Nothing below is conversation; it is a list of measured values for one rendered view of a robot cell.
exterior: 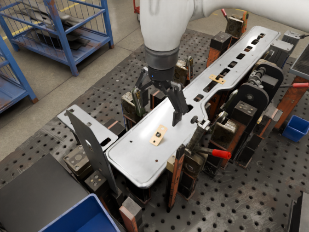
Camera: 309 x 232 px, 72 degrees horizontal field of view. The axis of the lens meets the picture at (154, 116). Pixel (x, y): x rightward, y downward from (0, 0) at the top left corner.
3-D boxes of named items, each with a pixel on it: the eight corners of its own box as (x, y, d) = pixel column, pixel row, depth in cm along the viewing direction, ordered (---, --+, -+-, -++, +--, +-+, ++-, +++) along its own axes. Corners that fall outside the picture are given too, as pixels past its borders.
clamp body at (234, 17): (219, 57, 173) (231, 11, 146) (236, 64, 167) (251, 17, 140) (212, 63, 168) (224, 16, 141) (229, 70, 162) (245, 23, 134)
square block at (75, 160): (100, 184, 102) (80, 142, 75) (111, 195, 99) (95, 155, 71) (87, 197, 98) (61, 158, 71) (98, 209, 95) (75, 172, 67)
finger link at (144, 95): (142, 93, 70) (140, 92, 70) (143, 107, 75) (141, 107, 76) (148, 89, 72) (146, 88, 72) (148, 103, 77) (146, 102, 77)
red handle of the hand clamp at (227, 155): (191, 141, 75) (232, 148, 62) (193, 145, 75) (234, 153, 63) (184, 148, 72) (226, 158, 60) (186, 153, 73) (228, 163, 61)
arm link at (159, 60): (159, 30, 57) (158, 49, 62) (136, 43, 53) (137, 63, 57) (187, 41, 53) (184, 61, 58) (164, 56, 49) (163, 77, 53)
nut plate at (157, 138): (160, 124, 84) (159, 123, 83) (168, 128, 83) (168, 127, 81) (148, 142, 82) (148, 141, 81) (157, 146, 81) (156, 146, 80)
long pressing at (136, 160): (251, 24, 149) (252, 22, 148) (283, 34, 139) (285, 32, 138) (100, 155, 80) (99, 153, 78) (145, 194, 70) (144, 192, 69)
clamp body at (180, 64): (174, 101, 139) (178, 55, 113) (189, 110, 134) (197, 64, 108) (165, 109, 135) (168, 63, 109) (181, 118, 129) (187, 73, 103)
